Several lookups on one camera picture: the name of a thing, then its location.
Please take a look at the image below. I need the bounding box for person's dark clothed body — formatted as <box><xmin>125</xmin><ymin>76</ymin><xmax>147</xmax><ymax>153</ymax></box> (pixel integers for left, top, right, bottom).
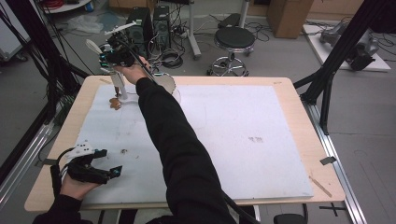
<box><xmin>118</xmin><ymin>207</ymin><xmax>260</xmax><ymax>224</ymax></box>

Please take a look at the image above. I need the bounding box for brown keychain with green loop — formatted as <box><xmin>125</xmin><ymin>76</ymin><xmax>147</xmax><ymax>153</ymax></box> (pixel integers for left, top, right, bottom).
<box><xmin>108</xmin><ymin>86</ymin><xmax>123</xmax><ymax>111</ymax></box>

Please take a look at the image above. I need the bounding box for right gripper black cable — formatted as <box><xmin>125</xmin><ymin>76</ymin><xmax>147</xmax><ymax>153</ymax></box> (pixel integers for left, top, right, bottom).
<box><xmin>116</xmin><ymin>37</ymin><xmax>159</xmax><ymax>85</ymax></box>

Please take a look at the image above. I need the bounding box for light wooden table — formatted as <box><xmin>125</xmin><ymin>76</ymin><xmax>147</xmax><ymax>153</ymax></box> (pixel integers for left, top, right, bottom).
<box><xmin>23</xmin><ymin>75</ymin><xmax>347</xmax><ymax>213</ymax></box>

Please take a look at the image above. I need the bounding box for black round stool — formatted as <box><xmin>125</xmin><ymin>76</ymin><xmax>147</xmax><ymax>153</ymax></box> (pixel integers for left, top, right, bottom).
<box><xmin>206</xmin><ymin>26</ymin><xmax>257</xmax><ymax>77</ymax></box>

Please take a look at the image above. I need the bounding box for large black computer tower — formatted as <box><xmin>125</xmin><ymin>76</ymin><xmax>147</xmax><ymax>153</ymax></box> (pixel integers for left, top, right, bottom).
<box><xmin>124</xmin><ymin>7</ymin><xmax>154</xmax><ymax>61</ymax></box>

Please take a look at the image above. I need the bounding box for clear plastic bag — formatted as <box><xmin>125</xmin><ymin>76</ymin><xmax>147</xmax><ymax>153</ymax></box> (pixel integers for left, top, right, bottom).
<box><xmin>65</xmin><ymin>14</ymin><xmax>105</xmax><ymax>35</ymax></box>

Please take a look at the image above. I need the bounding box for brown cardboard box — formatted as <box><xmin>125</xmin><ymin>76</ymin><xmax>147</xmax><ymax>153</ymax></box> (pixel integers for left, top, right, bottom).
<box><xmin>265</xmin><ymin>0</ymin><xmax>315</xmax><ymax>40</ymax></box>

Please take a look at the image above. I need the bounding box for black frame strut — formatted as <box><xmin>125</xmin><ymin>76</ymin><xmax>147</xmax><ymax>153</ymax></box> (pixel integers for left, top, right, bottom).
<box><xmin>293</xmin><ymin>0</ymin><xmax>396</xmax><ymax>135</ymax></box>
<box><xmin>0</xmin><ymin>0</ymin><xmax>92</xmax><ymax>125</ymax></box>

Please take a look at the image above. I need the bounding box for grey tape piece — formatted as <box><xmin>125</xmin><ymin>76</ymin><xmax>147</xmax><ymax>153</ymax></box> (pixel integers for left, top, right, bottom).
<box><xmin>319</xmin><ymin>156</ymin><xmax>338</xmax><ymax>166</ymax></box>

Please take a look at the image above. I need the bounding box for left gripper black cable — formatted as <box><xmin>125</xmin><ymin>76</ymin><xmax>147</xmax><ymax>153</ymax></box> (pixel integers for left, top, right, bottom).
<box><xmin>49</xmin><ymin>147</ymin><xmax>77</xmax><ymax>199</ymax></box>

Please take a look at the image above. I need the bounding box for white round table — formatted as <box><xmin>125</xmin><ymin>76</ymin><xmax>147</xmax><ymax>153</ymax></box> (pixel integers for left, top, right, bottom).
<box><xmin>39</xmin><ymin>0</ymin><xmax>93</xmax><ymax>14</ymax></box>

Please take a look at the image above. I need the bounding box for person's right hand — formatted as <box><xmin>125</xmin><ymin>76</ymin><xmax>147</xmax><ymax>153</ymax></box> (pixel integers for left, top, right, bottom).
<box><xmin>112</xmin><ymin>55</ymin><xmax>152</xmax><ymax>86</ymax></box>

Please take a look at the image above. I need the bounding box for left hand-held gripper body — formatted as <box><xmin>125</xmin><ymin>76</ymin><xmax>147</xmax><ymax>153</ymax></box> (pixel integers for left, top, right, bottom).
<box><xmin>64</xmin><ymin>141</ymin><xmax>111</xmax><ymax>185</ymax></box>

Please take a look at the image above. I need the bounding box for thin wooden strip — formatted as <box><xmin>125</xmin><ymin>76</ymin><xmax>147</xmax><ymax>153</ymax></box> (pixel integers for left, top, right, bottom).
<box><xmin>308</xmin><ymin>175</ymin><xmax>333</xmax><ymax>199</ymax></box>

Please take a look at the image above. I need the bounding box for person's left hand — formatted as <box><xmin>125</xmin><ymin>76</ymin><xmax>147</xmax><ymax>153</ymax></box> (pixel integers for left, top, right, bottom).
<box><xmin>59</xmin><ymin>174</ymin><xmax>101</xmax><ymax>201</ymax></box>

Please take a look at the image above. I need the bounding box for grey metal stand leg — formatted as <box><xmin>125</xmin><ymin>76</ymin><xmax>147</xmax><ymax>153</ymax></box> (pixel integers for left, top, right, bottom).
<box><xmin>186</xmin><ymin>0</ymin><xmax>203</xmax><ymax>61</ymax></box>

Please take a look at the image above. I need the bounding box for grey machine part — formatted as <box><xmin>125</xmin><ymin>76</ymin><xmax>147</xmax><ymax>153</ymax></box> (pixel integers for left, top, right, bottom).
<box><xmin>319</xmin><ymin>21</ymin><xmax>381</xmax><ymax>72</ymax></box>

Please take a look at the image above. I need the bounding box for white hook stand with base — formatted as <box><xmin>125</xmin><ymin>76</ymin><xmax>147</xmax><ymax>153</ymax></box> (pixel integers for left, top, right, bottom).
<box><xmin>101</xmin><ymin>66</ymin><xmax>182</xmax><ymax>106</ymax></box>

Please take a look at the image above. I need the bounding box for white table mat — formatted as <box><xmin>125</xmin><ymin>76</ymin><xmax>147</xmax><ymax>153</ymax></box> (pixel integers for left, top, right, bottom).
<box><xmin>75</xmin><ymin>84</ymin><xmax>314</xmax><ymax>204</ymax></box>

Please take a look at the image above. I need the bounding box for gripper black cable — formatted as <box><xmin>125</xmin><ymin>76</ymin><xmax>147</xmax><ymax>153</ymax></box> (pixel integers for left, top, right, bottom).
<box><xmin>116</xmin><ymin>37</ymin><xmax>159</xmax><ymax>85</ymax></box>
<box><xmin>49</xmin><ymin>147</ymin><xmax>77</xmax><ymax>199</ymax></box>

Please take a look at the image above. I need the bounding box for slim black computer tower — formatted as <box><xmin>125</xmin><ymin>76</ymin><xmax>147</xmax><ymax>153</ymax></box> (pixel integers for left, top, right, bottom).
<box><xmin>152</xmin><ymin>5</ymin><xmax>172</xmax><ymax>51</ymax></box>

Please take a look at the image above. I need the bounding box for silver metal shoehorn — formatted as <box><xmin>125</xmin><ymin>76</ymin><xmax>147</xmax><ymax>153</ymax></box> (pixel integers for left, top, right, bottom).
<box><xmin>85</xmin><ymin>38</ymin><xmax>104</xmax><ymax>56</ymax></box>

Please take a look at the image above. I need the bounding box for aluminium rail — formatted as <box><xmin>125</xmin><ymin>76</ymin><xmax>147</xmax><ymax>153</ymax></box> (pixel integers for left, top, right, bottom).
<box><xmin>0</xmin><ymin>122</ymin><xmax>54</xmax><ymax>208</ymax></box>
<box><xmin>303</xmin><ymin>101</ymin><xmax>369</xmax><ymax>224</ymax></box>

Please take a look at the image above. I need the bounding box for white floor board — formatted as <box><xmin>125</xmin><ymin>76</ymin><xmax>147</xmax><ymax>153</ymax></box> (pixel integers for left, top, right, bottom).
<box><xmin>302</xmin><ymin>23</ymin><xmax>392</xmax><ymax>73</ymax></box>

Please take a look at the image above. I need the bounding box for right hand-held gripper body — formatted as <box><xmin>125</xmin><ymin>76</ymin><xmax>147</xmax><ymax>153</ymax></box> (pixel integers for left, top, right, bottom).
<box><xmin>104</xmin><ymin>20</ymin><xmax>138</xmax><ymax>68</ymax></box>

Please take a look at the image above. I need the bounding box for coiled black cable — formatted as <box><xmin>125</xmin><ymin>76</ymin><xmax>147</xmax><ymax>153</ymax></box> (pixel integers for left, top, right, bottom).
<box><xmin>159</xmin><ymin>49</ymin><xmax>185</xmax><ymax>70</ymax></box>

